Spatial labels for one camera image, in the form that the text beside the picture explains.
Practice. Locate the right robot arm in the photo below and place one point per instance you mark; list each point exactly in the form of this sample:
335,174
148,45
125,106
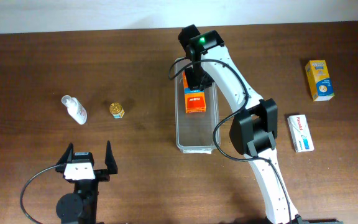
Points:
254,119

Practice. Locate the small gold-lid balm jar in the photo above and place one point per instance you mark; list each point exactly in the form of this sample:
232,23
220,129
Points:
116,110

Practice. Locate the yellow blue medicine box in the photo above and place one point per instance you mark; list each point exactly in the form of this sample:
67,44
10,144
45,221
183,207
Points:
319,81

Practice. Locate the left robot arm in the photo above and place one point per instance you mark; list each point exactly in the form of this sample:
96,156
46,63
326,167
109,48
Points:
80,206

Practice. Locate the white spray bottle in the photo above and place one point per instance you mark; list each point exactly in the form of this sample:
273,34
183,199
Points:
75,109

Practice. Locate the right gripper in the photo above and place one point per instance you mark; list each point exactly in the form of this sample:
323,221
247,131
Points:
192,83

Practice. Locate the clear plastic container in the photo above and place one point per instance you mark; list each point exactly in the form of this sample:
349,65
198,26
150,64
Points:
194,131

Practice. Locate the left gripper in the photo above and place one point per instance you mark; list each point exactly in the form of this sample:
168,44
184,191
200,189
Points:
104,175

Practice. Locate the orange medicine box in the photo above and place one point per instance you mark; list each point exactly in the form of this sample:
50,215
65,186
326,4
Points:
194,99

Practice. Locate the white Panadol box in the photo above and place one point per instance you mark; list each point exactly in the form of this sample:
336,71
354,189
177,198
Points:
300,133

